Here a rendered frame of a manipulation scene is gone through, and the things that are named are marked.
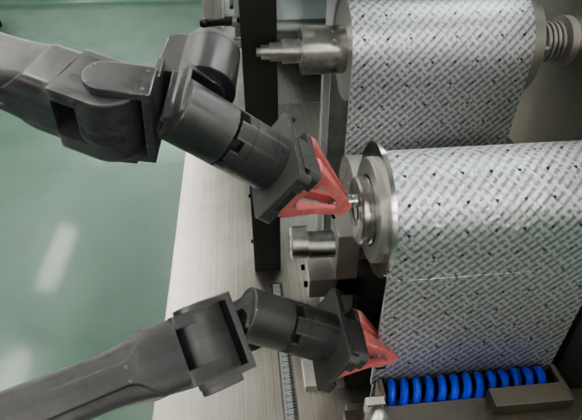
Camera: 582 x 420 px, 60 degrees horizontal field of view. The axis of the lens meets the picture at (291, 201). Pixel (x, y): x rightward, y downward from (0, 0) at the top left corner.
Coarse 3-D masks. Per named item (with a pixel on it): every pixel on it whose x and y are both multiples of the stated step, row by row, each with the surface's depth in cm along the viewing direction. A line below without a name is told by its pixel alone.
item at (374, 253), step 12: (360, 168) 56; (372, 168) 51; (372, 180) 51; (384, 192) 49; (384, 204) 49; (384, 216) 49; (384, 228) 49; (384, 240) 50; (372, 252) 53; (384, 252) 51
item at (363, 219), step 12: (360, 180) 52; (360, 192) 51; (372, 192) 51; (360, 204) 52; (372, 204) 51; (360, 216) 52; (372, 216) 51; (360, 228) 52; (372, 228) 51; (360, 240) 53; (372, 240) 52
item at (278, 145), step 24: (240, 120) 45; (288, 120) 49; (240, 144) 44; (264, 144) 44; (288, 144) 46; (240, 168) 44; (264, 168) 45; (288, 168) 45; (264, 192) 46; (288, 192) 44; (264, 216) 45
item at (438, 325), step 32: (416, 288) 53; (448, 288) 54; (480, 288) 54; (512, 288) 55; (544, 288) 56; (576, 288) 56; (384, 320) 56; (416, 320) 57; (448, 320) 57; (480, 320) 58; (512, 320) 58; (544, 320) 59; (416, 352) 60; (448, 352) 61; (480, 352) 62; (512, 352) 62; (544, 352) 63
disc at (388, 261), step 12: (372, 144) 53; (372, 156) 54; (384, 156) 50; (384, 168) 49; (384, 180) 50; (396, 204) 47; (396, 216) 47; (396, 228) 47; (396, 240) 48; (396, 252) 49; (372, 264) 56; (384, 264) 52; (384, 276) 52
